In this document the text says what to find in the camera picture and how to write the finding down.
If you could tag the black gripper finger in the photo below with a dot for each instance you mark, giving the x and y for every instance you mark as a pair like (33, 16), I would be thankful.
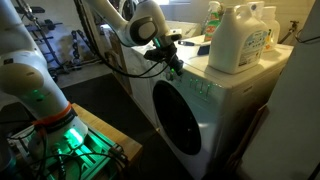
(175, 68)
(180, 67)

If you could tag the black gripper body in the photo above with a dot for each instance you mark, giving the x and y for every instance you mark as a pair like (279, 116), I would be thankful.
(170, 53)

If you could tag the silver washer knob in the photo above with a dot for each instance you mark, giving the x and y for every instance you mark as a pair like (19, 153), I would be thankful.
(169, 77)

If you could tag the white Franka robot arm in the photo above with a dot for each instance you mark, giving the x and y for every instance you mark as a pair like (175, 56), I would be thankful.
(26, 76)

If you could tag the white front-load washing machine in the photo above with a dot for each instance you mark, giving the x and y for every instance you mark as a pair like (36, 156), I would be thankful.
(226, 110)

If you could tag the white dryer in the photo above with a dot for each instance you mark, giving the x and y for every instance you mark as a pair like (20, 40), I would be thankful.
(183, 28)

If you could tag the dark round washer door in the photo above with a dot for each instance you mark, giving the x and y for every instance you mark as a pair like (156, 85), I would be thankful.
(176, 120)

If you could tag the green spray bottle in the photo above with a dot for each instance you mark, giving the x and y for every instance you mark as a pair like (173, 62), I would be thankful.
(212, 23)

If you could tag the large white detergent jug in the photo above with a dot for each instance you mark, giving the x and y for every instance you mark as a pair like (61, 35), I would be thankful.
(238, 40)

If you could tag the wooden table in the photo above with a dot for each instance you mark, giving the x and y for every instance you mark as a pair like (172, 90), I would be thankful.
(106, 133)

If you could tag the black exercise equipment rack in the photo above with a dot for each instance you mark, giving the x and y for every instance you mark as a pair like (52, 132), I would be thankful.
(75, 46)

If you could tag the small white bottle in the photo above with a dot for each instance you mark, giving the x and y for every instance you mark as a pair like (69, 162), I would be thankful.
(271, 28)

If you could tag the black weight bench pad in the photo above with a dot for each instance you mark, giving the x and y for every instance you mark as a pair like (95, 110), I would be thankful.
(30, 9)

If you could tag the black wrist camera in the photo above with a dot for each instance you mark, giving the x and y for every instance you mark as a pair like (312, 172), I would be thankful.
(155, 55)

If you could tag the wall water valve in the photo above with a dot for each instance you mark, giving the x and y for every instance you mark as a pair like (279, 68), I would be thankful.
(291, 25)

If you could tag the aluminium base frame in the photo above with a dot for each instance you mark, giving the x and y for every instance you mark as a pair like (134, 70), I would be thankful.
(90, 160)

